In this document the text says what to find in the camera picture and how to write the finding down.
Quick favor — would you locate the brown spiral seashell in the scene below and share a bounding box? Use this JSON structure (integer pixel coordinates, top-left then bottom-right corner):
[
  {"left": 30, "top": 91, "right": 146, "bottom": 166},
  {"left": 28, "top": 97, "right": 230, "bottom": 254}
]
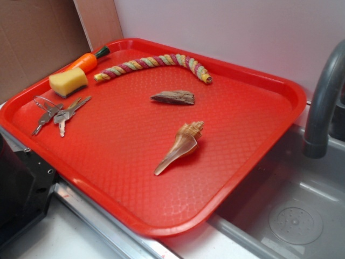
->
[{"left": 154, "top": 121, "right": 204, "bottom": 176}]

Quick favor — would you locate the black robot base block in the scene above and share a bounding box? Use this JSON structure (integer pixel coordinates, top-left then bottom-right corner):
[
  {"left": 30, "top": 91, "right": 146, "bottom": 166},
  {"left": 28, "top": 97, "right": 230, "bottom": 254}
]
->
[{"left": 1, "top": 137, "right": 57, "bottom": 247}]

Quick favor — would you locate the red plastic tray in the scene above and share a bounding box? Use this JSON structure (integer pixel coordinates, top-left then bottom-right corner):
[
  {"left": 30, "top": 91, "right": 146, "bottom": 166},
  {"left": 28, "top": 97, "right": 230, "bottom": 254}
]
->
[{"left": 1, "top": 39, "right": 306, "bottom": 237}]

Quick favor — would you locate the brown bark piece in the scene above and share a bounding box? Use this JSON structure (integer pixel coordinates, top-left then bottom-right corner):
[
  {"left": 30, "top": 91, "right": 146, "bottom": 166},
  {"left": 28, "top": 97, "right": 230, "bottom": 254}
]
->
[{"left": 150, "top": 90, "right": 195, "bottom": 105}]

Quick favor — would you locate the silver key long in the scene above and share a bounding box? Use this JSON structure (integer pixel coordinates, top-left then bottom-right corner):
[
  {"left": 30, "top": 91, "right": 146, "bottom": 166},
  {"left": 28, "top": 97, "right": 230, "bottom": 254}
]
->
[{"left": 66, "top": 96, "right": 92, "bottom": 114}]

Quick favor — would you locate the orange toy carrot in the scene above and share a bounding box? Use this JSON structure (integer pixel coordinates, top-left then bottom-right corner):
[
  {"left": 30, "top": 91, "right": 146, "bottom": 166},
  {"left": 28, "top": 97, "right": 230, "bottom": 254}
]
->
[{"left": 65, "top": 46, "right": 110, "bottom": 73}]

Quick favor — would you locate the silver key middle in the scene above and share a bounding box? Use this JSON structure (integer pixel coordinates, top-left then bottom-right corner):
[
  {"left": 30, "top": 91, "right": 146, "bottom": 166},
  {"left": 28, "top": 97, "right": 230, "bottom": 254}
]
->
[{"left": 54, "top": 111, "right": 70, "bottom": 138}]

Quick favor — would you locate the yellow sponge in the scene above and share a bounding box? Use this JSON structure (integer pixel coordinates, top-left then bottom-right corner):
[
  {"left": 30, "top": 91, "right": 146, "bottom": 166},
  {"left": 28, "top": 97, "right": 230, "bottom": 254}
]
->
[{"left": 49, "top": 67, "right": 88, "bottom": 98}]

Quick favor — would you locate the silver key left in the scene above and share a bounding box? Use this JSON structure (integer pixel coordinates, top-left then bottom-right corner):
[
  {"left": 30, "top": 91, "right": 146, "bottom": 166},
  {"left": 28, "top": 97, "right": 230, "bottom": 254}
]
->
[{"left": 31, "top": 102, "right": 63, "bottom": 135}]

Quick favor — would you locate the grey faucet spout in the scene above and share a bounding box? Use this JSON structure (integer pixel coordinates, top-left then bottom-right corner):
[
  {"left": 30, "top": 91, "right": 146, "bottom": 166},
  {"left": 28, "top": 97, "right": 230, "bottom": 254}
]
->
[{"left": 302, "top": 40, "right": 344, "bottom": 159}]

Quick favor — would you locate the grey sink basin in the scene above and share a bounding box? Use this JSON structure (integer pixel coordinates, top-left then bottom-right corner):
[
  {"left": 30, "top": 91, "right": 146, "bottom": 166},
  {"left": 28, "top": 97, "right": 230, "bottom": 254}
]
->
[{"left": 209, "top": 126, "right": 344, "bottom": 258}]

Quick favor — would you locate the brown cardboard panel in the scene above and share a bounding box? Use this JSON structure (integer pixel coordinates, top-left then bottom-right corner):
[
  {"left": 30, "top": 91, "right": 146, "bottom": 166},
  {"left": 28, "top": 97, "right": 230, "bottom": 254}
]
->
[{"left": 1, "top": 1, "right": 123, "bottom": 103}]

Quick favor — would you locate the multicolour twisted rope toy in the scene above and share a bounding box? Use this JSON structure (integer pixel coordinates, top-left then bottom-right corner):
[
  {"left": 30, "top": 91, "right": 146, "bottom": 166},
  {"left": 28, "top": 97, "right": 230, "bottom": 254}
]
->
[{"left": 94, "top": 53, "right": 213, "bottom": 84}]

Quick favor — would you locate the wire key ring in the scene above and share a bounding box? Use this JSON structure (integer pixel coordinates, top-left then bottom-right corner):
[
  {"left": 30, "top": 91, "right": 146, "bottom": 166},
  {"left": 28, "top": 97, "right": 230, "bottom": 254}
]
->
[{"left": 32, "top": 95, "right": 63, "bottom": 111}]

